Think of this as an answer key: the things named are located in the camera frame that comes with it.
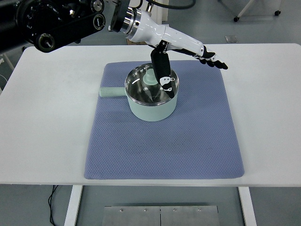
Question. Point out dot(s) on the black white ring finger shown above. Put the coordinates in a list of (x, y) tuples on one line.
[(205, 62)]

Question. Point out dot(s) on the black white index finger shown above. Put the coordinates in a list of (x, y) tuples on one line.
[(208, 55)]

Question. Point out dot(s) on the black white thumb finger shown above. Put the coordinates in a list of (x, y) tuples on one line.
[(161, 67)]

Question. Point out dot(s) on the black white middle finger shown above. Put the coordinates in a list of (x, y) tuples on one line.
[(219, 64)]

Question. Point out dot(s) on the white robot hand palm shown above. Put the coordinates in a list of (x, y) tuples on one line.
[(138, 26)]

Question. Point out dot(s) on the green pot with handle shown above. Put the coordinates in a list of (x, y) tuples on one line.
[(113, 85)]

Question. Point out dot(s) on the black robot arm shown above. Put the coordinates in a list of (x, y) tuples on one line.
[(52, 24)]

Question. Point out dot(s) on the cardboard box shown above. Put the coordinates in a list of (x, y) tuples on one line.
[(129, 42)]

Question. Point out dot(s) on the white cabinet on stand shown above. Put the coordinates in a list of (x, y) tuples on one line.
[(158, 14)]

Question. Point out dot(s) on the grey floor outlet cover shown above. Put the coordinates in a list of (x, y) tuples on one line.
[(231, 39)]

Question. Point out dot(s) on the glass lid with green knob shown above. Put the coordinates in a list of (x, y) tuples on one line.
[(142, 87)]

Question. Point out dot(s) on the blue quilted mat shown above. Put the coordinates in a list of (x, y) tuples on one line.
[(197, 141)]

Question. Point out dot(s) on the white wheeled chair base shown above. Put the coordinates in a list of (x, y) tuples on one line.
[(252, 11)]

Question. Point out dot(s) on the right white table leg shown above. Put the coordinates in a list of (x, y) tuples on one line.
[(247, 206)]

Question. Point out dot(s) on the white table leg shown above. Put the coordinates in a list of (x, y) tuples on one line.
[(247, 206), (73, 206)]

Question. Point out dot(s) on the left white table leg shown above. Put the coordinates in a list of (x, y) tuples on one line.
[(73, 206)]

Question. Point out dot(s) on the metal floor plate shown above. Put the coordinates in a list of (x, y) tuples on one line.
[(161, 216)]

